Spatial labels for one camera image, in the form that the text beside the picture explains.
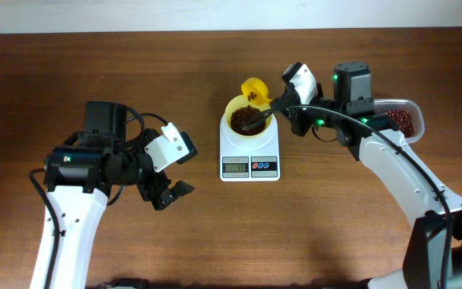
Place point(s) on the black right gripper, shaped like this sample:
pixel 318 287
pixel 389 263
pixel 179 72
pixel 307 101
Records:
pixel 301 125

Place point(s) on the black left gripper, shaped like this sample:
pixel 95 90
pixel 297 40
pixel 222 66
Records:
pixel 149 191

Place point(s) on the orange measuring scoop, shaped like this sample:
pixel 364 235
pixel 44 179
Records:
pixel 256 91

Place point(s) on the red beans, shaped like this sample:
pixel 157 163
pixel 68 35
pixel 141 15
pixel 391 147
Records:
pixel 403 120

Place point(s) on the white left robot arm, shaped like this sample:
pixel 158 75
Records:
pixel 79 176

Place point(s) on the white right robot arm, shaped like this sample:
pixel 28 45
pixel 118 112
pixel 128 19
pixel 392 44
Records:
pixel 433 257

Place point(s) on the yellow plastic bowl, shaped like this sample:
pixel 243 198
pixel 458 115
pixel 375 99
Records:
pixel 238 110

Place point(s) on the white digital kitchen scale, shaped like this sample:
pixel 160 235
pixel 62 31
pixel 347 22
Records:
pixel 249 158

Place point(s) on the clear plastic container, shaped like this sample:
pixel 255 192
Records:
pixel 384 105

